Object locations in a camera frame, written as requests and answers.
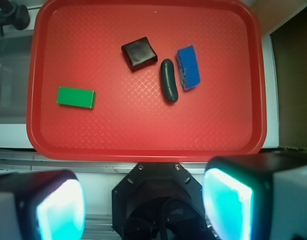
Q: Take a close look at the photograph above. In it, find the aluminium frame rail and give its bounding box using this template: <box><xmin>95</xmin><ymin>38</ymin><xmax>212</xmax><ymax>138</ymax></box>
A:
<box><xmin>0</xmin><ymin>148</ymin><xmax>209</xmax><ymax>174</ymax></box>

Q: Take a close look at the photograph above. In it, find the red plastic tray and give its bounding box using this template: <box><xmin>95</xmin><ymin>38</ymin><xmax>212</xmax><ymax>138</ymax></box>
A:
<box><xmin>26</xmin><ymin>0</ymin><xmax>267</xmax><ymax>162</ymax></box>

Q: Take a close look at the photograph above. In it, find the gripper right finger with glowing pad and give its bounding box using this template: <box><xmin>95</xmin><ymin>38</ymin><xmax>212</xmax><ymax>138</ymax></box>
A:
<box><xmin>202</xmin><ymin>152</ymin><xmax>307</xmax><ymax>240</ymax></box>

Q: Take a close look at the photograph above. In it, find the blue sponge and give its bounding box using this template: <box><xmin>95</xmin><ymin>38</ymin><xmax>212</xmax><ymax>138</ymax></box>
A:
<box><xmin>176</xmin><ymin>45</ymin><xmax>201</xmax><ymax>91</ymax></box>

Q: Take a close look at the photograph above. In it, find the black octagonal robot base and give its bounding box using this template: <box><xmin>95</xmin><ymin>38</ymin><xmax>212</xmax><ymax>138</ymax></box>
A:
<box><xmin>111</xmin><ymin>162</ymin><xmax>216</xmax><ymax>240</ymax></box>

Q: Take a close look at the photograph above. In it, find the dark green cucumber toy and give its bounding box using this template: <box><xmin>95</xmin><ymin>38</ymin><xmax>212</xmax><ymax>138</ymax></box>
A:
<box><xmin>160</xmin><ymin>59</ymin><xmax>179</xmax><ymax>103</ymax></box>

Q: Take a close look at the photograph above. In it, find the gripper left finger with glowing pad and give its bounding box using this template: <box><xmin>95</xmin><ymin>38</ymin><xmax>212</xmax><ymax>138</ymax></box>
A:
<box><xmin>0</xmin><ymin>169</ymin><xmax>87</xmax><ymax>240</ymax></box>

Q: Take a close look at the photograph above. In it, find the black clamp knob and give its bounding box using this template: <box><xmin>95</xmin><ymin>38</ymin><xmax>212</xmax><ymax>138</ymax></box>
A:
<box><xmin>0</xmin><ymin>0</ymin><xmax>30</xmax><ymax>37</ymax></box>

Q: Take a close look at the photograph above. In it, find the green rectangular block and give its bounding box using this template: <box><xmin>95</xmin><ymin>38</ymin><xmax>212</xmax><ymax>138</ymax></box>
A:
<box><xmin>56</xmin><ymin>86</ymin><xmax>96</xmax><ymax>109</ymax></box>

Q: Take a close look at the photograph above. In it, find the black square block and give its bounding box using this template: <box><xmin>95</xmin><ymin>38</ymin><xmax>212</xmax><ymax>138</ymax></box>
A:
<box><xmin>121</xmin><ymin>37</ymin><xmax>158</xmax><ymax>72</ymax></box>

